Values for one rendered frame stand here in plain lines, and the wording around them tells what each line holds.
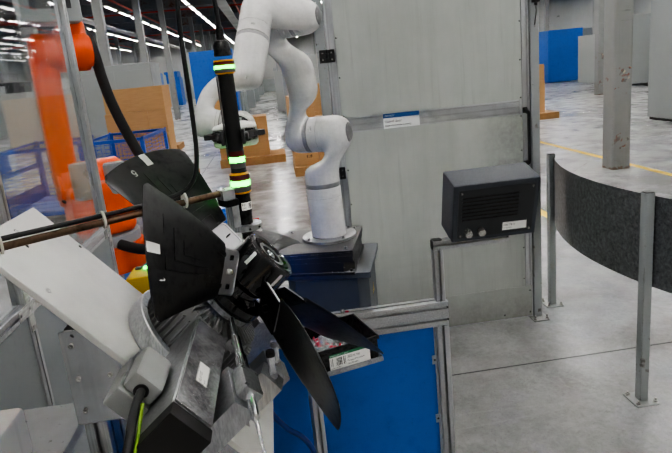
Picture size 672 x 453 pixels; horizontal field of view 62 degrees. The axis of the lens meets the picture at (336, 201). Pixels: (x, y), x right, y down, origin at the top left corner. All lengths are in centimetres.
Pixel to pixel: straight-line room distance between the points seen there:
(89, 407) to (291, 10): 113
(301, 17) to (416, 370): 114
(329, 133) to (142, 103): 754
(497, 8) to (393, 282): 161
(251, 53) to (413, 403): 119
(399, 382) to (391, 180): 151
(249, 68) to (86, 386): 83
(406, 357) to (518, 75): 192
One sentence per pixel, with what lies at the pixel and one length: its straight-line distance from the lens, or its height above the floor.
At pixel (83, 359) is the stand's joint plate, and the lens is 122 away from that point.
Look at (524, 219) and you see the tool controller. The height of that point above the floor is 110.
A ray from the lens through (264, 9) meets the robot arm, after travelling 160.
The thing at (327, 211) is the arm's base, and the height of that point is 112.
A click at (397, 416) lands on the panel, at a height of 48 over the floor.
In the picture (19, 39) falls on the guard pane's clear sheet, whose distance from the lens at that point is 221.
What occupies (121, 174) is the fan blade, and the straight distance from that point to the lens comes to 123.
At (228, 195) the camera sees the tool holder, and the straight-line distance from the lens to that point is 121.
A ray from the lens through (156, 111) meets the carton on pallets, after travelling 925.
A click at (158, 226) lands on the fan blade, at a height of 137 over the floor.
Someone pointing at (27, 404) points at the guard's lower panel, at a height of 74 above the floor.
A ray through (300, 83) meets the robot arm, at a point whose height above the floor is 155.
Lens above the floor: 159
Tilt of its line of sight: 13 degrees down
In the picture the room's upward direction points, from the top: 6 degrees counter-clockwise
